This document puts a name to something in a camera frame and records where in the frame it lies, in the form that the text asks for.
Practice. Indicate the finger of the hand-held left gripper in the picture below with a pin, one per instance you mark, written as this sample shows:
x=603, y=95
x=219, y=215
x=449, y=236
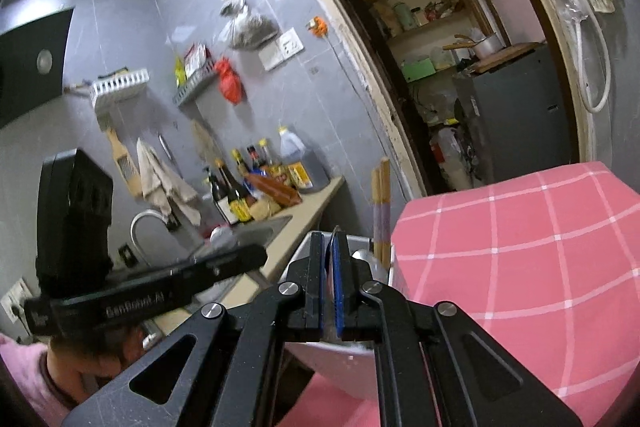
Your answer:
x=225, y=263

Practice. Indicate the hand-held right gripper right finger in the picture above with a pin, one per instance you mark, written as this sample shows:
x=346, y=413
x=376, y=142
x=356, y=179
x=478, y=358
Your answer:
x=341, y=287

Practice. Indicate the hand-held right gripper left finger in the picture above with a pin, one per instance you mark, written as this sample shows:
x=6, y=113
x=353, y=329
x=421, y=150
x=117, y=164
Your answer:
x=320, y=287

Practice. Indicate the large silver spoon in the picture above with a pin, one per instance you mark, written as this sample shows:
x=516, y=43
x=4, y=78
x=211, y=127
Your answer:
x=364, y=259

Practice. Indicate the white utensil holder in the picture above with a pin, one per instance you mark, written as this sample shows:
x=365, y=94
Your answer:
x=330, y=367

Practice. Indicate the wooden chopstick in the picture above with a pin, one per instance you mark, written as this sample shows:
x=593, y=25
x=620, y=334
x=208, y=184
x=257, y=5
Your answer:
x=386, y=207
x=376, y=207

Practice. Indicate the person's left forearm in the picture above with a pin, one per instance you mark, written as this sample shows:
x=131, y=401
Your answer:
x=22, y=372

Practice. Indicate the person's left hand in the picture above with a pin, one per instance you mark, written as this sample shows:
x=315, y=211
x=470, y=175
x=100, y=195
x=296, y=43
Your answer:
x=85, y=362

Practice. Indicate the steel sink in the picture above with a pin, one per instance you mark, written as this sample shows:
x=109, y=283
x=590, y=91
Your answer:
x=250, y=232

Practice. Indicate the dark sauce bottle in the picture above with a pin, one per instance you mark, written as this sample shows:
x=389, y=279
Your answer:
x=220, y=202
x=235, y=197

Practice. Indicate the silver faucet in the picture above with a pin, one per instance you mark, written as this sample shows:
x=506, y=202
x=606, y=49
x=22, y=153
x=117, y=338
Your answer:
x=142, y=222

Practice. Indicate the wooden grater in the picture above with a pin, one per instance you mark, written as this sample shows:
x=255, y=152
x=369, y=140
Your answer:
x=125, y=162

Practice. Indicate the red snack packet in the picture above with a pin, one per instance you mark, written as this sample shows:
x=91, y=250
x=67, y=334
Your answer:
x=275, y=189

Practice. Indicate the beige hanging towel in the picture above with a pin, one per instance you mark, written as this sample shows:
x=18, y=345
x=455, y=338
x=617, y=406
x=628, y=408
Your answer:
x=160, y=187

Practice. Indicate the large cooking oil jug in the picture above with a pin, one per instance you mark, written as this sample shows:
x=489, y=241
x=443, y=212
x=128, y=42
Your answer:
x=300, y=162

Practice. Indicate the white plastic basket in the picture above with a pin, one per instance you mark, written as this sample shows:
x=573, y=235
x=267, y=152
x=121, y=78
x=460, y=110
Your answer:
x=120, y=87

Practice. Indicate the black range hood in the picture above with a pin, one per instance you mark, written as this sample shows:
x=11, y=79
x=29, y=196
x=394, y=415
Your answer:
x=25, y=57

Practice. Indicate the white plastic bag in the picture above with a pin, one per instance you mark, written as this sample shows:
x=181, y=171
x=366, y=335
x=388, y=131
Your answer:
x=452, y=157

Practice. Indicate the yellow packet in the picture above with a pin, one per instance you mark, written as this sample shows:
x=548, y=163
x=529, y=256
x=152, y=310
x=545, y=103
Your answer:
x=180, y=71

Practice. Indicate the red plastic bag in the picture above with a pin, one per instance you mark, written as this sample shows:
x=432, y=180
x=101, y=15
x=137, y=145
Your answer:
x=230, y=82

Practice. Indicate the pink checked tablecloth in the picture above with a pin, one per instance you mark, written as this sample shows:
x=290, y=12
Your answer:
x=525, y=257

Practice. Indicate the red white packet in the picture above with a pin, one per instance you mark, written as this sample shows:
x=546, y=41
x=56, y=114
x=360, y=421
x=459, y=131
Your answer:
x=196, y=59

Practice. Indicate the green box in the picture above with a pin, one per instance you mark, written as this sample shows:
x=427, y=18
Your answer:
x=419, y=70

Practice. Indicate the hanging clear bags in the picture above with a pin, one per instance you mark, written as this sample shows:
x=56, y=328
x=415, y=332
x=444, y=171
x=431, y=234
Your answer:
x=247, y=27

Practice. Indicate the grey fridge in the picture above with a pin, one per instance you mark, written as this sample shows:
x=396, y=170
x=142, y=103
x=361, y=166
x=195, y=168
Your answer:
x=515, y=117

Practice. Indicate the green jar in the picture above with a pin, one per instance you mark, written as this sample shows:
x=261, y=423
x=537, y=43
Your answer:
x=404, y=17

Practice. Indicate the metal pot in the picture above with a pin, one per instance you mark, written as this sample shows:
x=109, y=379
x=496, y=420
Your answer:
x=487, y=46

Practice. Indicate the wooden cutting board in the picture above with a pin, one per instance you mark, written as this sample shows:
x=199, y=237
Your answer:
x=505, y=57

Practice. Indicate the grey wall shelf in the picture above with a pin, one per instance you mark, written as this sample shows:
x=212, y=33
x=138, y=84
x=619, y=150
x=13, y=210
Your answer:
x=195, y=89

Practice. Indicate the white wall switch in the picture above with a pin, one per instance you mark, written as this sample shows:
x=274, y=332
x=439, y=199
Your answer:
x=272, y=58

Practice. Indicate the white wall socket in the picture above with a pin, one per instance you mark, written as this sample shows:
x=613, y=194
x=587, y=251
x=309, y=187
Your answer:
x=291, y=43

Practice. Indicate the wooden door frame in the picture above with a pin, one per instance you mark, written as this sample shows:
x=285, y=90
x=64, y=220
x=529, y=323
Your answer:
x=350, y=57

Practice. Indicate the orange wall hook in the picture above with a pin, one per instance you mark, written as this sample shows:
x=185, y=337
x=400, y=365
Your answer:
x=317, y=27

